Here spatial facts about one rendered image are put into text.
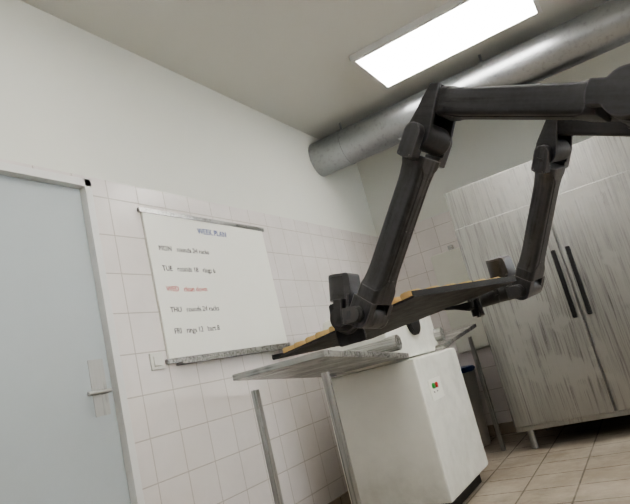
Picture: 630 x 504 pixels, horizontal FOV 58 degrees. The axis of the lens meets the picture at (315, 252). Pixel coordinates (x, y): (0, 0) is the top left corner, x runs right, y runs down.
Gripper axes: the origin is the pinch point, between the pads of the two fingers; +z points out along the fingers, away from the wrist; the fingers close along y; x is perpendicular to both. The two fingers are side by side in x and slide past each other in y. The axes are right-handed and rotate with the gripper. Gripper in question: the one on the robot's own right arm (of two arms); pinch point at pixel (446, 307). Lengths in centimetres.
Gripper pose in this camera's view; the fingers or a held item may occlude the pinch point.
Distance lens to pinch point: 170.9
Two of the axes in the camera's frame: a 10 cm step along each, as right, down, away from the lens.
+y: -2.6, -9.4, 2.3
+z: -9.5, 2.9, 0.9
